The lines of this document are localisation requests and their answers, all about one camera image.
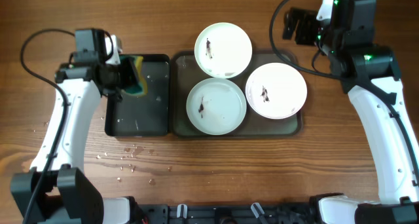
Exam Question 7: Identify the green yellow sponge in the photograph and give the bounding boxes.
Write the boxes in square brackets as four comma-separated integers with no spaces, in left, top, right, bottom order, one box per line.
[117,55,148,97]

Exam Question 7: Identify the white plate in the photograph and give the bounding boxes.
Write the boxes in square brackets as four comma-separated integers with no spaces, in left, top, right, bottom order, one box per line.
[194,22,253,79]
[186,78,247,136]
[245,63,308,119]

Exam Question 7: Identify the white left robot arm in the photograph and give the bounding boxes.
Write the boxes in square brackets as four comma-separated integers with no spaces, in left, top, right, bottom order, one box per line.
[10,28,148,223]

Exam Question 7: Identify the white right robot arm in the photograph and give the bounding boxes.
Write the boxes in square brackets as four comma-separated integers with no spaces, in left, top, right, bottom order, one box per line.
[283,0,418,223]

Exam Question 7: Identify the black water tray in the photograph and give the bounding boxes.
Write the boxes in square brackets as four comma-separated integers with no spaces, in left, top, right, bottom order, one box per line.
[105,54,170,137]

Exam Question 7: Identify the dark grey serving tray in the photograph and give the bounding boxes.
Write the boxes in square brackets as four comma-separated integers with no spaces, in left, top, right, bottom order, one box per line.
[170,50,303,138]

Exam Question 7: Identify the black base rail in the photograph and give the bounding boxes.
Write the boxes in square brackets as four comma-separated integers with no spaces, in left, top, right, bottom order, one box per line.
[137,202,316,224]

